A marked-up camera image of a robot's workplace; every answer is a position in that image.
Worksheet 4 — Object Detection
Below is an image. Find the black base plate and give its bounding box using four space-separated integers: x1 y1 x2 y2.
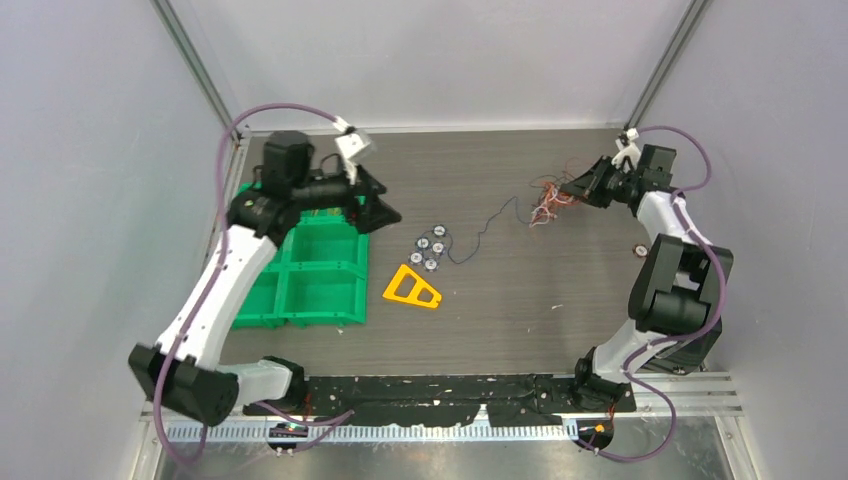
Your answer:
267 374 611 427

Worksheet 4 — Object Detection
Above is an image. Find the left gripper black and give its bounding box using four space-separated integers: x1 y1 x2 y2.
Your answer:
294 159 402 233

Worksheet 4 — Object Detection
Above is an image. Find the yellow triangular plastic piece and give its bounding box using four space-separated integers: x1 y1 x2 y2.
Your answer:
382 264 442 310

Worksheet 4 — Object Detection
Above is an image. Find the lone poker chip right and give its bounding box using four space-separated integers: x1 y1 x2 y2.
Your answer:
633 244 649 258

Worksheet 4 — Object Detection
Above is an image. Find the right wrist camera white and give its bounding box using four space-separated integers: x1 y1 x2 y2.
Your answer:
611 128 642 173

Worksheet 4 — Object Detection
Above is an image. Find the poker chip left upper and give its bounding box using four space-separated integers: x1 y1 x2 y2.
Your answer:
416 237 431 251

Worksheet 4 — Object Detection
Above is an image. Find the green compartment tray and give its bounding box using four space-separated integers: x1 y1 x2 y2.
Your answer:
232 208 370 330

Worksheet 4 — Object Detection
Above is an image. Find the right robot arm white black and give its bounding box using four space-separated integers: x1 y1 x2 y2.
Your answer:
561 145 734 411

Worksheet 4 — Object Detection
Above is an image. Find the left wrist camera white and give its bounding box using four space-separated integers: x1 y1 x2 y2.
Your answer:
334 126 375 185

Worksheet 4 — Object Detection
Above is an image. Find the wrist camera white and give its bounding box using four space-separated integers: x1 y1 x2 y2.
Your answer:
334 126 375 185
611 128 642 173

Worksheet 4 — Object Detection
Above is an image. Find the poker chip bottom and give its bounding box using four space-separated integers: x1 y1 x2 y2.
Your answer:
423 258 439 272

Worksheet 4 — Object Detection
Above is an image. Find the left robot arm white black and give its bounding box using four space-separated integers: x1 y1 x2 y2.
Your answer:
128 127 402 427

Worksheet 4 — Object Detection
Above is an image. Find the poker chip left lower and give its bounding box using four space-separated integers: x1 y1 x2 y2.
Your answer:
408 252 424 265

